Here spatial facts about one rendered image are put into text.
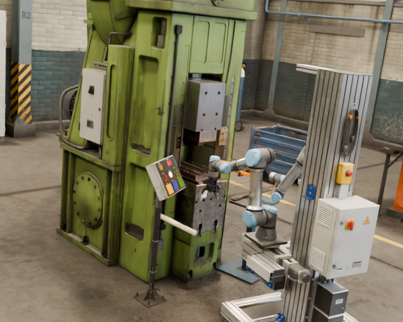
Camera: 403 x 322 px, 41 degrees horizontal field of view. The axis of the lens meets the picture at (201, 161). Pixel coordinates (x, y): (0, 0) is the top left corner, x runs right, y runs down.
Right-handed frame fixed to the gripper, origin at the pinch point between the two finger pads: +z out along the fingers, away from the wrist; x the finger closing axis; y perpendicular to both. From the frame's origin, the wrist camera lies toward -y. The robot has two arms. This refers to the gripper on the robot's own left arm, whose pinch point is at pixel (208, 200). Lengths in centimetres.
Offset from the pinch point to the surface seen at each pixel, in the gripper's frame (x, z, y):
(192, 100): 7, -68, -55
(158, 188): -37.1, -8.4, -11.9
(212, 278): 39, 93, -44
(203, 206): 22, 22, -44
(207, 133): 22, -40, -51
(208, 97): 19, -71, -50
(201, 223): 23, 39, -46
